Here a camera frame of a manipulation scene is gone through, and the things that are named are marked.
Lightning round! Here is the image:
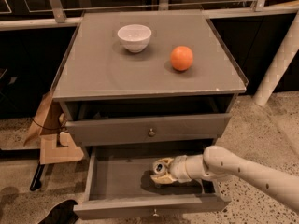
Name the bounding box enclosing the grey drawer cabinet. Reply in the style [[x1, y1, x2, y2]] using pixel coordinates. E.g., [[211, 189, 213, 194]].
[[51, 10, 249, 161]]

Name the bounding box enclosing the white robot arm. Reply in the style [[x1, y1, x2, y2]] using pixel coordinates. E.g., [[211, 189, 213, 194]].
[[150, 146, 299, 212]]

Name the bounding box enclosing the white ceramic bowl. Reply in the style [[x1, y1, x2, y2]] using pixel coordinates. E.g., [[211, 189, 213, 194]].
[[117, 24, 152, 53]]

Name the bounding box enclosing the black object on floor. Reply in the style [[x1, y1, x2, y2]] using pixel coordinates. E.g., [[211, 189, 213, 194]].
[[38, 200, 78, 224]]

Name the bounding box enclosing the black bar on floor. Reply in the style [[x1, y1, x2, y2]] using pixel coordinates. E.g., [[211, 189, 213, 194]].
[[30, 163, 45, 191]]

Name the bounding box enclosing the redbull can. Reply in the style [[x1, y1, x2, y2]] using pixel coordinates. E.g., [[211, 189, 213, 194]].
[[153, 162, 166, 175]]

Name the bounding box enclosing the metal railing frame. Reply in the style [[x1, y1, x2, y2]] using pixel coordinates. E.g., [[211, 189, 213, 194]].
[[0, 0, 299, 30]]

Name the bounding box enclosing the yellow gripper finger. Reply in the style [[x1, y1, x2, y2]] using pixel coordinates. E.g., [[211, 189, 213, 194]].
[[153, 158, 173, 168], [150, 174, 177, 185]]

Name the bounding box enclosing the orange fruit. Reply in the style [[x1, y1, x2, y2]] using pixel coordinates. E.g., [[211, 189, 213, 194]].
[[170, 46, 193, 72]]

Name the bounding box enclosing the grey open middle drawer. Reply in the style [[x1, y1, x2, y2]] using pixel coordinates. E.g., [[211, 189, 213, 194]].
[[74, 140, 231, 220]]

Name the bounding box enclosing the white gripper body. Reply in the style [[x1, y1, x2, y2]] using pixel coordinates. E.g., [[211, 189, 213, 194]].
[[169, 155, 191, 183]]

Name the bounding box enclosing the grey top drawer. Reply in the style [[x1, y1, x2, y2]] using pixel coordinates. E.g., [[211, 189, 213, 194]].
[[66, 113, 231, 147]]

